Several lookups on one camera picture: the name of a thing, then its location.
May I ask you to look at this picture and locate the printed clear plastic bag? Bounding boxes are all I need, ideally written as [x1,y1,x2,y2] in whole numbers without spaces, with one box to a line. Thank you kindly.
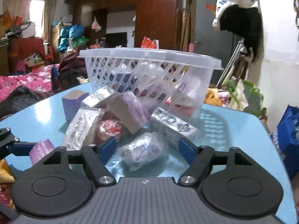
[63,107,106,151]

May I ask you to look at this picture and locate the purple cardboard box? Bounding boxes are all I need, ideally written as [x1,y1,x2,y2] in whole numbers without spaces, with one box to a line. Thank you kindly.
[61,89,90,122]

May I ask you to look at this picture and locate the red pack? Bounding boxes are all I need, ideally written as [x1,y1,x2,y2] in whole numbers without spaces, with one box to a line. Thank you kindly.
[165,100,195,117]

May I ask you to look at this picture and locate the red ball in clear bag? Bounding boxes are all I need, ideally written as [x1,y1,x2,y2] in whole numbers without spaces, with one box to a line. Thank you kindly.
[95,119,122,145]

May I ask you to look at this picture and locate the grey white box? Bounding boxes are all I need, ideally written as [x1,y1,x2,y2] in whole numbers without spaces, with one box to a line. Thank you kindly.
[81,85,116,109]

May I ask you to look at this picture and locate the red cabinet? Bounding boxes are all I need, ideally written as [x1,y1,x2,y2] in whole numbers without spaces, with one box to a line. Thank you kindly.
[8,37,51,71]

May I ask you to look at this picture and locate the purple white wrapped pack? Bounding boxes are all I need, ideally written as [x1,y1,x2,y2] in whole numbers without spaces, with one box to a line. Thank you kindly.
[175,79,202,99]

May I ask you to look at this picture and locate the black cloth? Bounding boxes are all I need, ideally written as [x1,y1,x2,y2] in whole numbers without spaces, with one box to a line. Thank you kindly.
[0,85,48,120]

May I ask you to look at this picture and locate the blue tote bag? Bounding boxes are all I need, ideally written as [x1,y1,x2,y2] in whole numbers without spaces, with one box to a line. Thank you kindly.
[270,106,299,181]

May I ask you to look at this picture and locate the black white patterned box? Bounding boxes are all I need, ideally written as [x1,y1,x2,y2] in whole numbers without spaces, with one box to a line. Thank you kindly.
[150,107,199,150]

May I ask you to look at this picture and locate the black hanging garment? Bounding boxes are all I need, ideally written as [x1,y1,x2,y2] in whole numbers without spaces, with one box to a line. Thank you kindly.
[220,6,262,63]

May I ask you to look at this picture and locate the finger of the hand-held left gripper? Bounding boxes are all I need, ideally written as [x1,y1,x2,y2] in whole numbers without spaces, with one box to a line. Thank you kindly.
[7,134,36,157]

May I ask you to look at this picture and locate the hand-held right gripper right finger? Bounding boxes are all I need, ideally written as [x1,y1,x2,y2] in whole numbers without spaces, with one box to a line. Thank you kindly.
[178,136,251,187]

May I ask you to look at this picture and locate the grey door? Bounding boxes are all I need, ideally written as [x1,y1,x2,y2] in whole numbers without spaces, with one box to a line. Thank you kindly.
[195,0,237,55]

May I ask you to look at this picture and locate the blue plastic bags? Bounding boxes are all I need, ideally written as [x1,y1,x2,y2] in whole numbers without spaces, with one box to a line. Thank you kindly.
[58,24,85,52]

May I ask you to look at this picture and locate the pinkish white plastic bag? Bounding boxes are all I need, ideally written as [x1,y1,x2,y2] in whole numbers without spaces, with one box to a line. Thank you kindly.
[92,17,102,32]

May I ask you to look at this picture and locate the pink floral blanket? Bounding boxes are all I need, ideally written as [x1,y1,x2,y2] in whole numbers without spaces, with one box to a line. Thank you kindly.
[0,65,59,103]

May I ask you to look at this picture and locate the metal tripod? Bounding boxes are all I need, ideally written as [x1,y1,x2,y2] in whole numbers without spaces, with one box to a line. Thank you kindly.
[215,40,248,87]

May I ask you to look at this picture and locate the white plastic basket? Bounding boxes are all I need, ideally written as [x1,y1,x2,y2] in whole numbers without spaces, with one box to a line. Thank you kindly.
[78,48,224,117]

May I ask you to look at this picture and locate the clear white roll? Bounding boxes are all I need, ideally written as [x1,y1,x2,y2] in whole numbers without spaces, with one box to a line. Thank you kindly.
[121,132,169,172]

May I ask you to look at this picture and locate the green plant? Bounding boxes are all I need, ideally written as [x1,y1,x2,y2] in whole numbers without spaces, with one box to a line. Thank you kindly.
[224,79,265,113]

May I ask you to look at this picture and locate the red white plastic bag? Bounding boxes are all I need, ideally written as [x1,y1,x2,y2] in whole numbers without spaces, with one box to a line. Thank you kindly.
[141,36,160,50]

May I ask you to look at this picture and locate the brown wooden wardrobe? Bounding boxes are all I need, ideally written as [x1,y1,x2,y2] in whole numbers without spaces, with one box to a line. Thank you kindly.
[72,0,183,52]

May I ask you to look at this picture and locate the pile of dark clothes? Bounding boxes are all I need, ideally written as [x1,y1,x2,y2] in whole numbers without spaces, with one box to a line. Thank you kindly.
[58,52,90,83]

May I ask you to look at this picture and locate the beige curtain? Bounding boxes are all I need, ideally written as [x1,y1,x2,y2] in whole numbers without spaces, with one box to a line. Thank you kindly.
[2,0,58,38]

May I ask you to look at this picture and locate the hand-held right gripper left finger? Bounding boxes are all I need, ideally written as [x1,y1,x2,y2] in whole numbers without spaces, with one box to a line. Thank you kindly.
[43,136,117,187]

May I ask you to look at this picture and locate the purple white box brown flap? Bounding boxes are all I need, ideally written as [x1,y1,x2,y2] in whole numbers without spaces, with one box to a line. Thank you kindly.
[106,91,153,135]

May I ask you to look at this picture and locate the black television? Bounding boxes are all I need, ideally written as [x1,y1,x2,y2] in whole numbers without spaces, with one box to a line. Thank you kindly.
[105,32,128,49]

